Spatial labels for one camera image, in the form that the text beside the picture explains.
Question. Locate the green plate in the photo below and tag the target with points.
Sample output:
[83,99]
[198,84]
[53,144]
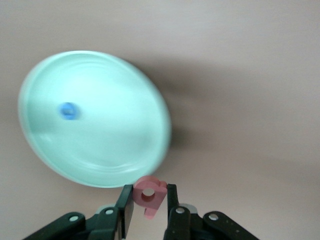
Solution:
[100,140]

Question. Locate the brown table cover mat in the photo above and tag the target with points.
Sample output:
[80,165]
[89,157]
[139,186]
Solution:
[237,75]

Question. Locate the pink foam letter b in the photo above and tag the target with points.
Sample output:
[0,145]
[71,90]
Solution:
[156,200]

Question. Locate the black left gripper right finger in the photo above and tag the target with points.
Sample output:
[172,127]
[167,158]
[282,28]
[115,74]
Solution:
[180,222]

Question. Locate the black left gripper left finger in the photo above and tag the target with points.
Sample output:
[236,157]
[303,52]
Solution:
[110,220]

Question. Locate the blue foam letter o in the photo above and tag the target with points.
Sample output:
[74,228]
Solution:
[63,112]

